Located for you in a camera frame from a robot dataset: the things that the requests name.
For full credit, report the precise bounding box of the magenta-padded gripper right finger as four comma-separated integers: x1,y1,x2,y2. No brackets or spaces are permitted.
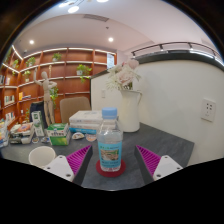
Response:
134,144,184,186

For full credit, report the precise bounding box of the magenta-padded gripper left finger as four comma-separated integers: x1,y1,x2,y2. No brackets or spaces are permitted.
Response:
43,144,94,186

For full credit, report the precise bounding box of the clear blue-capped water bottle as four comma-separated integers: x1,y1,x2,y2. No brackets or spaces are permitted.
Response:
96,107,124,173

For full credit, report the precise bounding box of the white cup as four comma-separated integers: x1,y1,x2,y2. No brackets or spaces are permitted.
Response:
28,145,57,169

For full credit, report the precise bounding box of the small white patterned dish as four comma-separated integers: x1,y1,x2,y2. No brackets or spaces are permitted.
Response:
71,131,86,141

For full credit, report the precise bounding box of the green and white tissue box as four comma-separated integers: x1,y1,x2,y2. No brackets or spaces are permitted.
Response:
46,122,72,147

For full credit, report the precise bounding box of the flat round red coaster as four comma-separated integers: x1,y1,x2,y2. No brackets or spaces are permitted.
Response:
95,159,127,178

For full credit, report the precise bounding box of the stack of white books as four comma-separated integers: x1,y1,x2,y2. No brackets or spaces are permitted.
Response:
68,110,104,136

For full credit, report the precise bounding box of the green and white standing card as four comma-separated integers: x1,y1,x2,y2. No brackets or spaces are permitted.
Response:
31,110,46,138

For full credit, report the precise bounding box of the stack of colourful books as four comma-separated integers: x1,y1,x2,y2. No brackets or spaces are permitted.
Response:
8,121,36,145

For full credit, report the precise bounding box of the brown padded chair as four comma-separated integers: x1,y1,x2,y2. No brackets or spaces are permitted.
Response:
59,96,92,125

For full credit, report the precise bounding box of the white ceramic pitcher vase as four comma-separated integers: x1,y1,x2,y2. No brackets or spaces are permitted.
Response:
118,89,144,133

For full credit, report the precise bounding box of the dark office chair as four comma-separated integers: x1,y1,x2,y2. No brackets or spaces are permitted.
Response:
28,100,49,129

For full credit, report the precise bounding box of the wooden artist mannequin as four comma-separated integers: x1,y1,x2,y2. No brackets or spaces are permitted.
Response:
33,68,58,127

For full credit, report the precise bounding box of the pink and white flower bouquet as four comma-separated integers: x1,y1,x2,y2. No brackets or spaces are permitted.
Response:
105,58,142,92

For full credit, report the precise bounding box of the black metal railing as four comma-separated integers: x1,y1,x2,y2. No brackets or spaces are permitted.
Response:
130,41,224,64

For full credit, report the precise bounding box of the white wall power socket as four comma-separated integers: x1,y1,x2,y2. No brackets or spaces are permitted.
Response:
200,97,217,123

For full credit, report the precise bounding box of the wooden wall shelf unit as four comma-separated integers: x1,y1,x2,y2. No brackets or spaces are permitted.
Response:
0,45,118,134

